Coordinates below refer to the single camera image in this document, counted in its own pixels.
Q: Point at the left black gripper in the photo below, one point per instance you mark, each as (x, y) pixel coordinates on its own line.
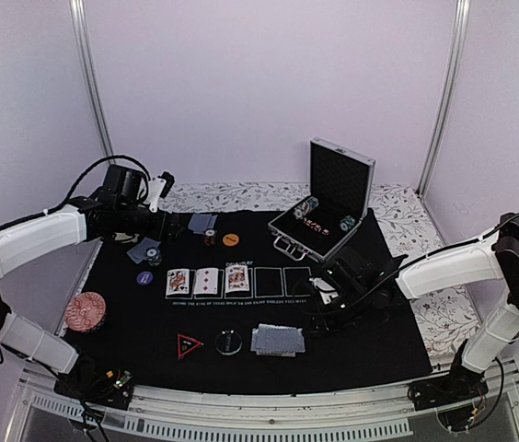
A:
(158, 232)

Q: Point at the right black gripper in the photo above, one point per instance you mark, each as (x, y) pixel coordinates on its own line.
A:
(326, 324)

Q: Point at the blue green 50 chip stack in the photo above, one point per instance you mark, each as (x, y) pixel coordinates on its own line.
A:
(153, 256)

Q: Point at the poker chip row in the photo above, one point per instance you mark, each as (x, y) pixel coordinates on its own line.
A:
(347, 223)
(308, 205)

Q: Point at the purple small blind button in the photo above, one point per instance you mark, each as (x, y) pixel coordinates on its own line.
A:
(144, 278)

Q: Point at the single blue playing card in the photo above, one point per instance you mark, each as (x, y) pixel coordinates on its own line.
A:
(199, 223)

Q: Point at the orange black 100 chip stack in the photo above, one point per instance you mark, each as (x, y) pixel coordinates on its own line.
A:
(209, 237)

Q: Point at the blue playing card deck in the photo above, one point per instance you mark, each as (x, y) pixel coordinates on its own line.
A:
(276, 340)

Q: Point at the aluminium poker chip case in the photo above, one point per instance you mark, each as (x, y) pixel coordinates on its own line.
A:
(342, 181)

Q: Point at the three of diamonds card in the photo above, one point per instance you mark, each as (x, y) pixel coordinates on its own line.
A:
(206, 282)

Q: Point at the orange big blind button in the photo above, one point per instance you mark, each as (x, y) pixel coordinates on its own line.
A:
(230, 240)

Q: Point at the clear dealer button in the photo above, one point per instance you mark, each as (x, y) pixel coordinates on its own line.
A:
(228, 342)

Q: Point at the red black triangle card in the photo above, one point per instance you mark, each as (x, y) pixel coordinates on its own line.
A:
(186, 345)

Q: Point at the queen of spades card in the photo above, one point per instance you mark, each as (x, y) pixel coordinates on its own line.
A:
(178, 282)

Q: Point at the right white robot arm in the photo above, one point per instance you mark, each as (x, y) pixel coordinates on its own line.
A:
(493, 255)

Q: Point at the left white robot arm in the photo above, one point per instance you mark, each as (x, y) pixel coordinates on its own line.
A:
(37, 264)

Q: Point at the cream ceramic mug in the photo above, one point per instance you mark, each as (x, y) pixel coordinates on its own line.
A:
(126, 238)

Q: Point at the red dice row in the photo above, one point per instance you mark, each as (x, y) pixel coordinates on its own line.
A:
(316, 227)

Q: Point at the floral white tablecloth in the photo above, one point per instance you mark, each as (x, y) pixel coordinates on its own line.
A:
(445, 318)

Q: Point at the red patterned round tin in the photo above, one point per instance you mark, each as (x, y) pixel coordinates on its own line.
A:
(85, 312)

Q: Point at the black poker table mat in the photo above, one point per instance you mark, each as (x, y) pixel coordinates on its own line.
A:
(141, 327)

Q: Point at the small green circuit board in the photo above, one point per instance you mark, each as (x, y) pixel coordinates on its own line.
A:
(118, 378)

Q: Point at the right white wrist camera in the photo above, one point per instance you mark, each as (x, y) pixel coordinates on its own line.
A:
(325, 290)

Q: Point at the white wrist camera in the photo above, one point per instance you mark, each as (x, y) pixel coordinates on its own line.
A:
(325, 290)
(158, 188)

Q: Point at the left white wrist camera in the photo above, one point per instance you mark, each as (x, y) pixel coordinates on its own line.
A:
(158, 188)

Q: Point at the left aluminium frame post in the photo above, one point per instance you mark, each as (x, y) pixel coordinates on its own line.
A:
(79, 23)

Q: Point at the aluminium frame post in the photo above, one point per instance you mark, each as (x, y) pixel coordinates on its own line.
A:
(79, 23)
(455, 54)

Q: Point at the right aluminium frame post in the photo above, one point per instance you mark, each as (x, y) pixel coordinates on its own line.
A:
(455, 54)

